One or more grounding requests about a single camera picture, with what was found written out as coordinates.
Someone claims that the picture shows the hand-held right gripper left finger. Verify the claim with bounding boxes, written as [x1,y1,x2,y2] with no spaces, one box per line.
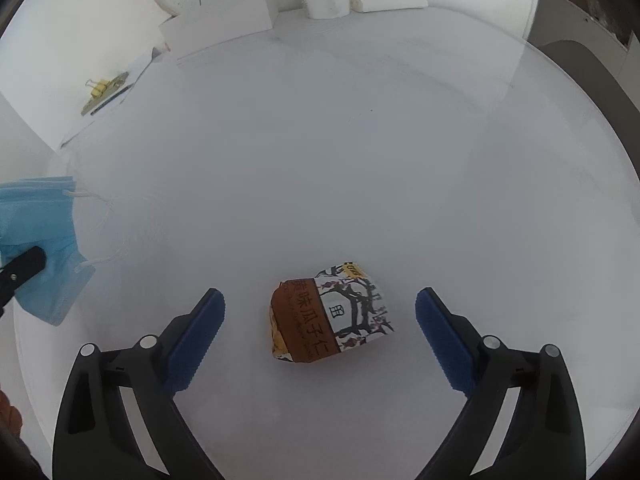
[52,287,226,480]

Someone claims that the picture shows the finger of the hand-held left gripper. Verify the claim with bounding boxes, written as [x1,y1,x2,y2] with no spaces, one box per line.
[0,246,47,311]

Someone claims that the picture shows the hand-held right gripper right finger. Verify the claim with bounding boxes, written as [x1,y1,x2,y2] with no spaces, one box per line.
[416,287,587,480]

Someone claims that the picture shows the blue face mask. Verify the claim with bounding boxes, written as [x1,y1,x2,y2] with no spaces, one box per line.
[0,176,126,327]

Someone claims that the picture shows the brown white snack packet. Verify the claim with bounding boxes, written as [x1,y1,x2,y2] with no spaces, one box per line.
[270,258,396,363]

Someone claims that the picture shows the white paper sheets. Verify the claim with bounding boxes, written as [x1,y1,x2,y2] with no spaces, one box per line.
[0,46,157,152]

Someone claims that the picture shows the black pen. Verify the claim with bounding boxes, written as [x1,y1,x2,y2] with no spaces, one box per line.
[90,84,134,117]

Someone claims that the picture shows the white rolled cloth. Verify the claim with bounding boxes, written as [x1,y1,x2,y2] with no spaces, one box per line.
[350,0,429,12]

